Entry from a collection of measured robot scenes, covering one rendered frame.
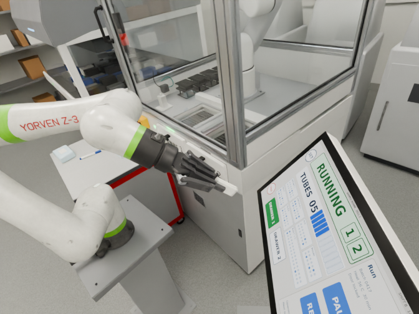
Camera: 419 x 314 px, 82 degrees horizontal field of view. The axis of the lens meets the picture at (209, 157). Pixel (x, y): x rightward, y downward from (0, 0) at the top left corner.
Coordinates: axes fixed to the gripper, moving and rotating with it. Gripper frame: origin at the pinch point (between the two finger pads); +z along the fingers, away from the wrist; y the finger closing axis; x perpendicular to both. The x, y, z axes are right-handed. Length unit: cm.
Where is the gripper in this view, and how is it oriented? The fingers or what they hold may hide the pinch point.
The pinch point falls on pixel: (224, 187)
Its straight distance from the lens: 68.2
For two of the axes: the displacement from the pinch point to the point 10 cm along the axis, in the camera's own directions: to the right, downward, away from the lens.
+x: -5.2, 6.5, 5.6
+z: 8.5, 4.5, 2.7
